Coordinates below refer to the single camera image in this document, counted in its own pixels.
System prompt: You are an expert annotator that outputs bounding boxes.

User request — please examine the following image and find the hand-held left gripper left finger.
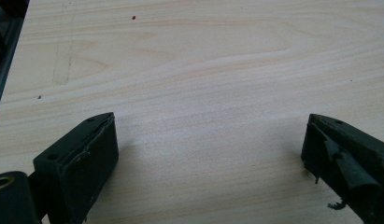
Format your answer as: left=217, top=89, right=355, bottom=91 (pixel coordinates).
left=33, top=111, right=120, bottom=224

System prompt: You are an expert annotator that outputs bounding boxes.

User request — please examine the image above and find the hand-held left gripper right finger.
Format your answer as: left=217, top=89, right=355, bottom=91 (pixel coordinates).
left=300, top=113, right=384, bottom=224

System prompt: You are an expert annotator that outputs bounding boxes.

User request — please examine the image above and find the dark metal frame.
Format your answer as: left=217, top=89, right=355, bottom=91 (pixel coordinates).
left=0, top=0, right=31, bottom=120

